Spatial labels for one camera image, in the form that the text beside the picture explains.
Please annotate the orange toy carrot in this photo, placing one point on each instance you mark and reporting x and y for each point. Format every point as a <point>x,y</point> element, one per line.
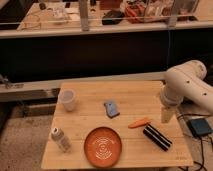
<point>139,123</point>

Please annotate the white ceramic cup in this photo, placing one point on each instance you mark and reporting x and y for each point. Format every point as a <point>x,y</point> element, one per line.
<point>67,99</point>

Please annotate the grey metal rail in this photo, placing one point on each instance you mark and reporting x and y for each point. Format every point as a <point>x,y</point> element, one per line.
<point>50,88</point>

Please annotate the dark blue power box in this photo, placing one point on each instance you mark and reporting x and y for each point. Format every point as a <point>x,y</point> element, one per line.
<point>199,127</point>

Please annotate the black white striped box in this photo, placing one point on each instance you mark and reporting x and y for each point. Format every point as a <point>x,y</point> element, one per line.
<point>157,137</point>

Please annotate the blue grey sponge block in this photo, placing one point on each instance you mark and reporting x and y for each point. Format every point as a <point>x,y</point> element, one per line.
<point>111,109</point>

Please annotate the black bag on shelf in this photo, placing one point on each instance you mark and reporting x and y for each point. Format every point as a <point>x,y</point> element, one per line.
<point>112,17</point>

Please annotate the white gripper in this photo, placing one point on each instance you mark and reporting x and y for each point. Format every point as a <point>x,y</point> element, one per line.
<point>166,114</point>

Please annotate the orange red tool pile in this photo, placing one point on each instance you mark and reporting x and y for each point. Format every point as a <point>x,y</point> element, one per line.
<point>135,13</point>

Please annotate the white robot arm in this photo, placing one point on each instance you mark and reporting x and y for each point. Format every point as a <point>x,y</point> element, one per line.
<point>185,81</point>

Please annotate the grey metal post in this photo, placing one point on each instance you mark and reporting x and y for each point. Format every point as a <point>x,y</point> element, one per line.
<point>83,9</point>

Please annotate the wooden table board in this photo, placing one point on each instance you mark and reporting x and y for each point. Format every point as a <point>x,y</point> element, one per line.
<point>135,100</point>

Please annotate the orange round plate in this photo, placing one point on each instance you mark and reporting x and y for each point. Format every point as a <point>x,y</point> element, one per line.
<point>103,147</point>

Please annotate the white grey bottle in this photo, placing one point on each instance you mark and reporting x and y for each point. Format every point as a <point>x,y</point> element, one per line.
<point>59,137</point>

